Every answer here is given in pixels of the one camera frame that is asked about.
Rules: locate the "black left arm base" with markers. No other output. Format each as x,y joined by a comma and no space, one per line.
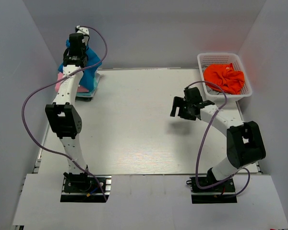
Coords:
82,188

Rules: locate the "white plastic laundry basket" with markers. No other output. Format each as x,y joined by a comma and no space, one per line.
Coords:
207,59

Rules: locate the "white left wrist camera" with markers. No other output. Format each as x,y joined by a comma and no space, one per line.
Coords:
82,30

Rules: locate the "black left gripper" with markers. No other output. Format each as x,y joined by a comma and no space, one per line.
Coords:
68,54

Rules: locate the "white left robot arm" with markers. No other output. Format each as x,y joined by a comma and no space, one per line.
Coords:
63,118

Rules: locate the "grey t shirt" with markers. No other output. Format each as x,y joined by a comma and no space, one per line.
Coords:
212,91

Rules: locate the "blue t shirt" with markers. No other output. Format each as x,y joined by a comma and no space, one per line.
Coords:
88,82

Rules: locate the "orange t shirt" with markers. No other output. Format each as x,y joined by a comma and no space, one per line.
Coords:
225,77

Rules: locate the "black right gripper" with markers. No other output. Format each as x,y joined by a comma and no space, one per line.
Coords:
178,102

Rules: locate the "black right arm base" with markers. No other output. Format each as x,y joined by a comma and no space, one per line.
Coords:
221,194

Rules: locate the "folded mint t shirt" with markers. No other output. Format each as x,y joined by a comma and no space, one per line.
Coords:
90,94

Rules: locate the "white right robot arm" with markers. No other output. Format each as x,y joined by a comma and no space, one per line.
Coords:
244,142

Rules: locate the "folded pink t shirt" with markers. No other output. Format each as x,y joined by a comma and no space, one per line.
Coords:
57,86

